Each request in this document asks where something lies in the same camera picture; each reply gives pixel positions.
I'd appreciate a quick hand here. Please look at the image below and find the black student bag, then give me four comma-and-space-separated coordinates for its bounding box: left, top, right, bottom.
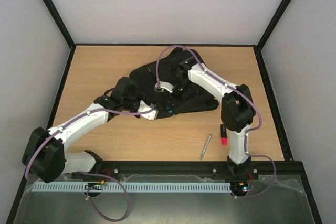
104, 48, 219, 121

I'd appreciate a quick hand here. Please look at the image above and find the silver marker pen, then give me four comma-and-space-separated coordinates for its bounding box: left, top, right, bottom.
199, 134, 212, 161

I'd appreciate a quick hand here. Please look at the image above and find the pink highlighter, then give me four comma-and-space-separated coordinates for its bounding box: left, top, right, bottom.
220, 124, 228, 146

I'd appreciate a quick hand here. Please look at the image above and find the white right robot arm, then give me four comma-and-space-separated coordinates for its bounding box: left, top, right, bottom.
171, 57, 256, 178

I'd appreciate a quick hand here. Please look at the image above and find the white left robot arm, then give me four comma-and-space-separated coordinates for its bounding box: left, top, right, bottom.
22, 77, 159, 183

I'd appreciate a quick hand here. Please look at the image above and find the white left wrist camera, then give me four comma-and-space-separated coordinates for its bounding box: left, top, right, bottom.
137, 100, 158, 120

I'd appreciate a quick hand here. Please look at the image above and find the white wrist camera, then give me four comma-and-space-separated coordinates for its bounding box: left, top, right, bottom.
137, 100, 158, 120
154, 81, 174, 93

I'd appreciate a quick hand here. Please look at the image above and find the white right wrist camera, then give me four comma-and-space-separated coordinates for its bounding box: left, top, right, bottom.
154, 81, 174, 93

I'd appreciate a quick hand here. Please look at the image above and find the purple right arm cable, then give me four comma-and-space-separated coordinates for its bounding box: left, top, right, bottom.
155, 45, 277, 200

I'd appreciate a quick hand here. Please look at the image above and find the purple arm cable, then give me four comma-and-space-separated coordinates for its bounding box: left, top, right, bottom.
155, 45, 277, 200
25, 104, 157, 221

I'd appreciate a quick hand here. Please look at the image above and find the black front mounting rail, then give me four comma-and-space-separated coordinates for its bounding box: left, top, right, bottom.
69, 159, 306, 182

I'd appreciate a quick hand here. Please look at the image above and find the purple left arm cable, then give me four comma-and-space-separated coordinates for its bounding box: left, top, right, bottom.
25, 104, 157, 221

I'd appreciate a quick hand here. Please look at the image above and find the light blue cable duct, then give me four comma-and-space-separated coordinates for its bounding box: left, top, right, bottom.
31, 182, 232, 193

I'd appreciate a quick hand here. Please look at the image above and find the black right frame post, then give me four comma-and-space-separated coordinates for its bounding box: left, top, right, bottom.
255, 0, 292, 52

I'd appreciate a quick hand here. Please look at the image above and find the black frame post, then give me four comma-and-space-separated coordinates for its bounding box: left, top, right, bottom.
255, 0, 292, 52
26, 0, 77, 49

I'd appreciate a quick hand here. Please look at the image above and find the black left frame post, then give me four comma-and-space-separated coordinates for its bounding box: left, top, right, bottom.
26, 0, 77, 49

